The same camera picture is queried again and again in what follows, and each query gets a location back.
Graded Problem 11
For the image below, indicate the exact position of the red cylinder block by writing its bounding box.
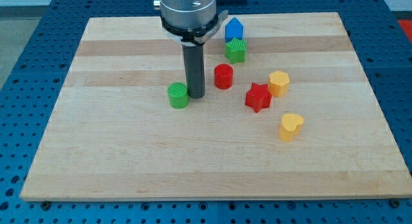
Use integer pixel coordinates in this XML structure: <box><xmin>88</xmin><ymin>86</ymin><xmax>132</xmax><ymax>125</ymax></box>
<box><xmin>214</xmin><ymin>64</ymin><xmax>234</xmax><ymax>89</ymax></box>

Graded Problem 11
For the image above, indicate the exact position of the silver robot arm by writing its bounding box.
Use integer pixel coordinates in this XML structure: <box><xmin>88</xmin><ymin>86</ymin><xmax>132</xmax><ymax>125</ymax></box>
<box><xmin>153</xmin><ymin>0</ymin><xmax>229</xmax><ymax>46</ymax></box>

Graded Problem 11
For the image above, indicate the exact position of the red star block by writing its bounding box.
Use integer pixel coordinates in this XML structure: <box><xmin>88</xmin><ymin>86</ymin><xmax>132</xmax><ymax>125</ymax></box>
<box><xmin>245</xmin><ymin>82</ymin><xmax>272</xmax><ymax>113</ymax></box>

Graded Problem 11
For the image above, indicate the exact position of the green star block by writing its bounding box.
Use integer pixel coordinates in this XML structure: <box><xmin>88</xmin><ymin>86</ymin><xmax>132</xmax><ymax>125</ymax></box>
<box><xmin>225</xmin><ymin>38</ymin><xmax>247</xmax><ymax>64</ymax></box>

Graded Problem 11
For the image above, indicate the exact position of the green cylinder block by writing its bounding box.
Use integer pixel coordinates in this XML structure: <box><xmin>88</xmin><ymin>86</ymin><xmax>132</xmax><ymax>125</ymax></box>
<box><xmin>167</xmin><ymin>82</ymin><xmax>189</xmax><ymax>109</ymax></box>

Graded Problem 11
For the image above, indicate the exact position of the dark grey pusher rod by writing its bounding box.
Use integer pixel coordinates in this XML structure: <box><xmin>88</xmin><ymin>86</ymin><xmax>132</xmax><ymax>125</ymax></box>
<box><xmin>182</xmin><ymin>45</ymin><xmax>205</xmax><ymax>99</ymax></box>

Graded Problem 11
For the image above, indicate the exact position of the yellow hexagon block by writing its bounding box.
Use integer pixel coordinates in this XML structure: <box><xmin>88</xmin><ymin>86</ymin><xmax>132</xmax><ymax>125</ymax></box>
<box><xmin>268</xmin><ymin>71</ymin><xmax>290</xmax><ymax>97</ymax></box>

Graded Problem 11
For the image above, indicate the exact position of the blue house-shaped block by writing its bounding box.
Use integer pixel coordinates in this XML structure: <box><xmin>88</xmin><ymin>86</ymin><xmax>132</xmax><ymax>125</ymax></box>
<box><xmin>225</xmin><ymin>17</ymin><xmax>244</xmax><ymax>42</ymax></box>

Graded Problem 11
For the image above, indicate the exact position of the yellow heart block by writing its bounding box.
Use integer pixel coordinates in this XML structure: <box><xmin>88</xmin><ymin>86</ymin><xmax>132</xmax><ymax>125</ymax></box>
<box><xmin>278</xmin><ymin>113</ymin><xmax>304</xmax><ymax>142</ymax></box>

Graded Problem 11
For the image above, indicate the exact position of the wooden board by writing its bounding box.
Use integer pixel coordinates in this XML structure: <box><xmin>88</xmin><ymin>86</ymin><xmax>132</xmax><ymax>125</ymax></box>
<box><xmin>21</xmin><ymin>12</ymin><xmax>411</xmax><ymax>201</ymax></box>

